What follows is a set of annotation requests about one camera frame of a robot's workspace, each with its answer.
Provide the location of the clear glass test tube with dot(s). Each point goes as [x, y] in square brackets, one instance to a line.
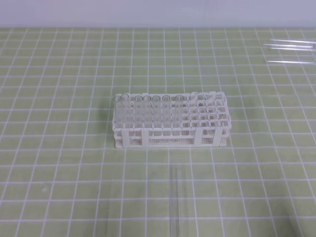
[174, 206]

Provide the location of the clear tube lying far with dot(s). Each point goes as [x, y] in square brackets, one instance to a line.
[291, 47]
[294, 41]
[292, 62]

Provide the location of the white test tube rack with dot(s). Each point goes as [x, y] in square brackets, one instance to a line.
[206, 121]

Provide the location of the green grid tablecloth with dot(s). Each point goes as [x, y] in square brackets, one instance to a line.
[61, 175]

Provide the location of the clear tube in rack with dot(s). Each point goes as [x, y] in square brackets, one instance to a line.
[177, 115]
[166, 107]
[126, 106]

